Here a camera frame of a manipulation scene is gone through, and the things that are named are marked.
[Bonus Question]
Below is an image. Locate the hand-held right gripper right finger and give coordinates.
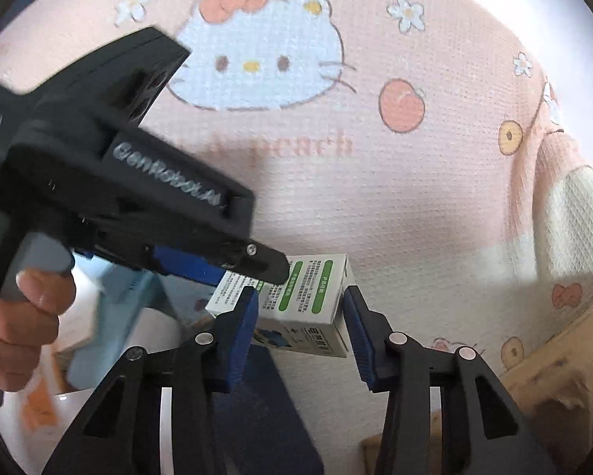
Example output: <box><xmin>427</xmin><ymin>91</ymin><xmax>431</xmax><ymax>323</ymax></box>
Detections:
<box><xmin>342</xmin><ymin>287</ymin><xmax>557</xmax><ymax>475</ymax></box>

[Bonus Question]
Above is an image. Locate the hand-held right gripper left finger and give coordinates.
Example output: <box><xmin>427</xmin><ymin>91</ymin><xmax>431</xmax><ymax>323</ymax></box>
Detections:
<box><xmin>42</xmin><ymin>286</ymin><xmax>260</xmax><ymax>475</ymax></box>

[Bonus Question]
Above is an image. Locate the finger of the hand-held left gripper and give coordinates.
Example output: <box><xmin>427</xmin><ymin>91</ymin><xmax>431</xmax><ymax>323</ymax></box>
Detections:
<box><xmin>138</xmin><ymin>237</ymin><xmax>290</xmax><ymax>288</ymax></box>

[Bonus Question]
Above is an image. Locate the green and white small box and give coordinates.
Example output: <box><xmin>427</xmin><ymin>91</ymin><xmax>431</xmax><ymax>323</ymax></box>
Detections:
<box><xmin>205</xmin><ymin>253</ymin><xmax>355</xmax><ymax>358</ymax></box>

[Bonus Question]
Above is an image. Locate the brown cardboard box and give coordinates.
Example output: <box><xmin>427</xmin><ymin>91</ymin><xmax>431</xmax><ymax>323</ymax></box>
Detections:
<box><xmin>361</xmin><ymin>302</ymin><xmax>593</xmax><ymax>475</ymax></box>

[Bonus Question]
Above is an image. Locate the person's left hand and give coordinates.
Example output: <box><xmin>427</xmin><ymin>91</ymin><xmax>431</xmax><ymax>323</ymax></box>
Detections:
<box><xmin>0</xmin><ymin>267</ymin><xmax>77</xmax><ymax>391</ymax></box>

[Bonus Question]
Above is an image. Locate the dark blue pouch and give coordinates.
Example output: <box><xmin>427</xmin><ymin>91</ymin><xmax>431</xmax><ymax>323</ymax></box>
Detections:
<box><xmin>210</xmin><ymin>344</ymin><xmax>325</xmax><ymax>475</ymax></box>

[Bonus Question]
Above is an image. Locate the long light blue box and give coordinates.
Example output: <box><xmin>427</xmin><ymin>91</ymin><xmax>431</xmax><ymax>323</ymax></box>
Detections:
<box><xmin>69</xmin><ymin>267</ymin><xmax>169</xmax><ymax>391</ymax></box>

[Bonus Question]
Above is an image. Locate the pink cartoon printed blanket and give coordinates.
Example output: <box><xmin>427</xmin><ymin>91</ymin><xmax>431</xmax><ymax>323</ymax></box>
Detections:
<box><xmin>0</xmin><ymin>0</ymin><xmax>593</xmax><ymax>475</ymax></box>

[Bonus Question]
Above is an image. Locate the orange and white tissue pack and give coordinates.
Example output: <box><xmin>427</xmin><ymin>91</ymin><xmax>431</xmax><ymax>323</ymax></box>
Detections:
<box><xmin>0</xmin><ymin>302</ymin><xmax>104</xmax><ymax>436</ymax></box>

